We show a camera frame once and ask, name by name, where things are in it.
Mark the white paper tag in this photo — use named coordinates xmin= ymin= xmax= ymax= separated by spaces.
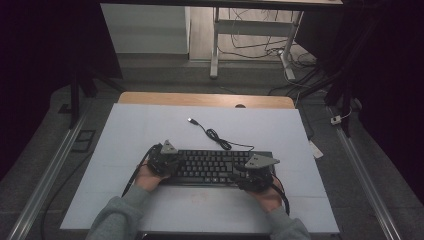
xmin=308 ymin=139 xmax=325 ymax=160

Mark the hand-held gripper cable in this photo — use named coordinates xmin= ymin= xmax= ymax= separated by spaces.
xmin=121 ymin=143 xmax=163 ymax=198
xmin=269 ymin=172 xmax=291 ymax=216

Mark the left hand-held gripper cable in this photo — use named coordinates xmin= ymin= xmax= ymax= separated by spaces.
xmin=121 ymin=143 xmax=163 ymax=198

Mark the tangle of floor cables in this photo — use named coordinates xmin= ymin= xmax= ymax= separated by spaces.
xmin=218 ymin=8 xmax=318 ymax=69

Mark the black metal stand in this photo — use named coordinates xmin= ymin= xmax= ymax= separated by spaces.
xmin=68 ymin=66 xmax=125 ymax=130
xmin=299 ymin=19 xmax=379 ymax=138

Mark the right hand-held gripper cable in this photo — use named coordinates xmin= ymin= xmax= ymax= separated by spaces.
xmin=269 ymin=172 xmax=291 ymax=216

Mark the white desk frame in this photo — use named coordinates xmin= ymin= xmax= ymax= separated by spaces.
xmin=209 ymin=6 xmax=305 ymax=81

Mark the wooden table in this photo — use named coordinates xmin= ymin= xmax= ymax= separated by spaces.
xmin=118 ymin=91 xmax=296 ymax=110

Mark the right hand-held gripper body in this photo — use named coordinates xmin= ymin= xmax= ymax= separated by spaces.
xmin=232 ymin=153 xmax=281 ymax=193

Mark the person's left hand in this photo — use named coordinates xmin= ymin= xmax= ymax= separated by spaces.
xmin=134 ymin=162 xmax=168 ymax=193

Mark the black computer keyboard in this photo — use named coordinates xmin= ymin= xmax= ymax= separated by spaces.
xmin=159 ymin=148 xmax=276 ymax=187

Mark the black keyboard cable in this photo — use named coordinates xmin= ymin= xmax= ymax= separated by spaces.
xmin=187 ymin=117 xmax=255 ymax=153

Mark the black floor cable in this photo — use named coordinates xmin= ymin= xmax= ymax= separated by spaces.
xmin=40 ymin=151 xmax=96 ymax=240

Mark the white foam board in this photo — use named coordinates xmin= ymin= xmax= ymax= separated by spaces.
xmin=59 ymin=103 xmax=340 ymax=234

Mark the aluminium rail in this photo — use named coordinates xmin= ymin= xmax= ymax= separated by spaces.
xmin=6 ymin=109 xmax=88 ymax=240
xmin=328 ymin=106 xmax=403 ymax=240

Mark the white cabinet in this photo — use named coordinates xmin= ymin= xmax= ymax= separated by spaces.
xmin=100 ymin=3 xmax=191 ymax=55

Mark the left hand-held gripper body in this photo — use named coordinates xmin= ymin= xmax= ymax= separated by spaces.
xmin=146 ymin=139 xmax=182 ymax=178

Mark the person's right hand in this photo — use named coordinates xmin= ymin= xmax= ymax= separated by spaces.
xmin=249 ymin=177 xmax=285 ymax=215

